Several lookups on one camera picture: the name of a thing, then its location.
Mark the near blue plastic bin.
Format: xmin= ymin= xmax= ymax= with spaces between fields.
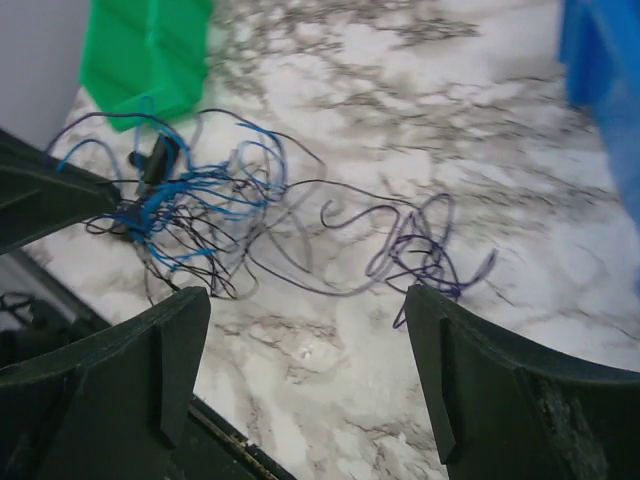
xmin=558 ymin=0 xmax=639 ymax=223

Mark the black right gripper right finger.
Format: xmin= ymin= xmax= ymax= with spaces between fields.
xmin=405 ymin=286 xmax=639 ymax=479

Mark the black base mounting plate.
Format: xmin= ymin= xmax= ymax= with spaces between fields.
xmin=1 ymin=252 xmax=288 ymax=479

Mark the green plastic bin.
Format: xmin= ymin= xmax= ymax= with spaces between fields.
xmin=79 ymin=0 xmax=214 ymax=131

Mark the black thin cable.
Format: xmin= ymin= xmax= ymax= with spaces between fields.
xmin=84 ymin=177 xmax=416 ymax=301

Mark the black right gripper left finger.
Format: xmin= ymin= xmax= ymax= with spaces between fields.
xmin=1 ymin=287 xmax=210 ymax=479

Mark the small metal cylinder socket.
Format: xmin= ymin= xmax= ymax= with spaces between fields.
xmin=128 ymin=134 xmax=180 ymax=191

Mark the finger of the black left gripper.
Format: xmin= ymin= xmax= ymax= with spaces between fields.
xmin=0 ymin=131 xmax=120 ymax=250

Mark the light blue thin cable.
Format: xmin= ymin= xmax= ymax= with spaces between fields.
xmin=54 ymin=97 xmax=289 ymax=274

